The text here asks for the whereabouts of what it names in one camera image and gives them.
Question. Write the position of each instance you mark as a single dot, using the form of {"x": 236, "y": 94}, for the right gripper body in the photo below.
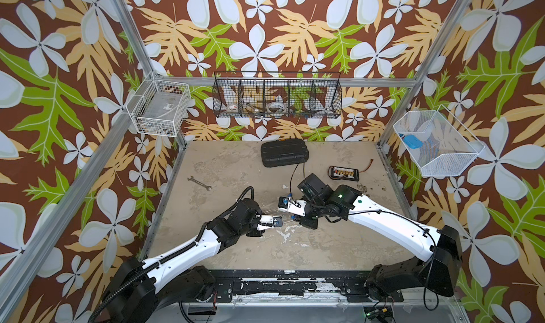
{"x": 313, "y": 211}

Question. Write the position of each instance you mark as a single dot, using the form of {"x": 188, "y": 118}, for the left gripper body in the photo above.
{"x": 252, "y": 229}

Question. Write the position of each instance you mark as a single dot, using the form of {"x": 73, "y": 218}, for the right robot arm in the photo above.
{"x": 437, "y": 254}

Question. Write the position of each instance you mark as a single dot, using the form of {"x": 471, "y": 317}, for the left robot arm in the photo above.
{"x": 138, "y": 288}

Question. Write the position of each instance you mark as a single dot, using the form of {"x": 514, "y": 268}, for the small steel wrench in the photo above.
{"x": 201, "y": 184}

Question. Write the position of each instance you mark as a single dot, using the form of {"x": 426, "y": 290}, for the black plastic case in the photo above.
{"x": 291, "y": 151}

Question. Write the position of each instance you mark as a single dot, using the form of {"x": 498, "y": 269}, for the blue object in basket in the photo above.
{"x": 412, "y": 142}

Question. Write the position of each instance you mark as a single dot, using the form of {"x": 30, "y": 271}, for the white mesh basket right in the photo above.
{"x": 449, "y": 146}

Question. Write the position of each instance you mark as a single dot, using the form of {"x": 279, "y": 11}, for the battery charging board with wires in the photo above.
{"x": 347, "y": 174}

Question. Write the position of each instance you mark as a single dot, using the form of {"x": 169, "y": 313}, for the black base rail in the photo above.
{"x": 222, "y": 286}

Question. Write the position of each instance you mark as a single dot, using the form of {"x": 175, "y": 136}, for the black wire basket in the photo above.
{"x": 277, "y": 95}

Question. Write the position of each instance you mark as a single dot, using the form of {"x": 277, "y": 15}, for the white wire basket left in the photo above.
{"x": 158, "y": 106}

